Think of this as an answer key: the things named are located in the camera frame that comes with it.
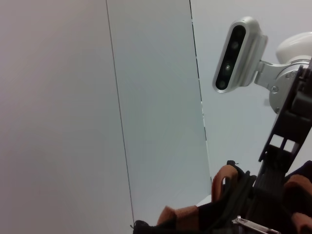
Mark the white robot head shell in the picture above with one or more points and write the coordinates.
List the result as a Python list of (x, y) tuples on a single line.
[(295, 46)]

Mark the silver head depth camera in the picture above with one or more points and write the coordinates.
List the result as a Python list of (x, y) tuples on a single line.
[(248, 44)]

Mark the silver head camera bracket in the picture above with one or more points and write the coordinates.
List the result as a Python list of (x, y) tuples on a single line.
[(275, 80)]

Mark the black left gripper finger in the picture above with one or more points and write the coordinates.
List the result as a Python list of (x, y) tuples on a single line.
[(287, 126)]

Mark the silver metal zipper pull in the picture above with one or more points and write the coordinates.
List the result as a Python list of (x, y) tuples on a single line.
[(246, 222)]

